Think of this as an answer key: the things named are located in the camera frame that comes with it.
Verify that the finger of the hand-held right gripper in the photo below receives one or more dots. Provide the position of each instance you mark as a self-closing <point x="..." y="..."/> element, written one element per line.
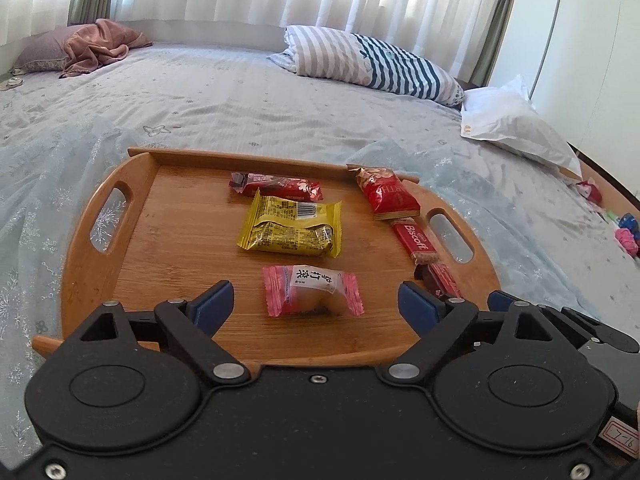
<point x="500" y="299"/>

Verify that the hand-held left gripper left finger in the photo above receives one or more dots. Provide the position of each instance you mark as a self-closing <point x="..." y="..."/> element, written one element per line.
<point x="215" y="305"/>

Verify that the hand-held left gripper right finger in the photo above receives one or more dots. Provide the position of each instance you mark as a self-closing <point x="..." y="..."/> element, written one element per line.
<point x="417" y="307"/>

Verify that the wooden tray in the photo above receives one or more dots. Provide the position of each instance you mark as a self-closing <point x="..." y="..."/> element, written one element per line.
<point x="200" y="270"/>

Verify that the dark red snack packet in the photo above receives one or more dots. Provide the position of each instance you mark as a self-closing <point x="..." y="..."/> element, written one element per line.
<point x="442" y="277"/>

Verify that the large red biscuit pack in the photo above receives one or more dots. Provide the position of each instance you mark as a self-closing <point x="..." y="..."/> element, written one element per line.
<point x="417" y="240"/>

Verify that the pink pastry packet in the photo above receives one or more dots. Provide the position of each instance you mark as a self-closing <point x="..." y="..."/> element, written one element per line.
<point x="310" y="287"/>

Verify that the yellow snack packet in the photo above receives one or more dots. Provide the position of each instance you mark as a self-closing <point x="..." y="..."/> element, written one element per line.
<point x="285" y="230"/>

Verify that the large red nut packet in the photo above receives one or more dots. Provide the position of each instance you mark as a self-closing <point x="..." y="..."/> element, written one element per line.
<point x="387" y="195"/>

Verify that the long red snack bar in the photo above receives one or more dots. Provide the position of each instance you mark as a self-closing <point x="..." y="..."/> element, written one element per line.
<point x="280" y="186"/>

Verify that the pink toy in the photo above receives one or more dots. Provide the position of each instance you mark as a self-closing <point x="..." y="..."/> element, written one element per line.
<point x="627" y="241"/>

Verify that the small green object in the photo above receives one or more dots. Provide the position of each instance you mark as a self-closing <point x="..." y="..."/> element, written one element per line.
<point x="608" y="216"/>

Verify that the small red white packet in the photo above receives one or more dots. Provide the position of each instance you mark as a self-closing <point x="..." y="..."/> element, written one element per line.
<point x="589" y="191"/>

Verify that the small blue toy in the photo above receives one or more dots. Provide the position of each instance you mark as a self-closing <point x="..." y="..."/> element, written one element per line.
<point x="629" y="220"/>

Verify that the striped pillow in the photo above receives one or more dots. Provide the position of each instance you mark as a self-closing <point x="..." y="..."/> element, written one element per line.
<point x="370" y="60"/>

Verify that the grey curved pole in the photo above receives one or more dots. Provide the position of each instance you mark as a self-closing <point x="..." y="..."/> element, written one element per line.
<point x="550" y="20"/>

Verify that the pink cloth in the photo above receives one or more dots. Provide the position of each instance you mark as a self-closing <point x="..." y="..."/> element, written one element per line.
<point x="100" y="45"/>

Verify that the small round metal object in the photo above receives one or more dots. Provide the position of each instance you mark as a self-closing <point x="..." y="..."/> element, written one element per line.
<point x="11" y="83"/>

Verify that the purple pillow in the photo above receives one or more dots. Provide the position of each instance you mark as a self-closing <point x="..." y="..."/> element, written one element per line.
<point x="40" y="52"/>

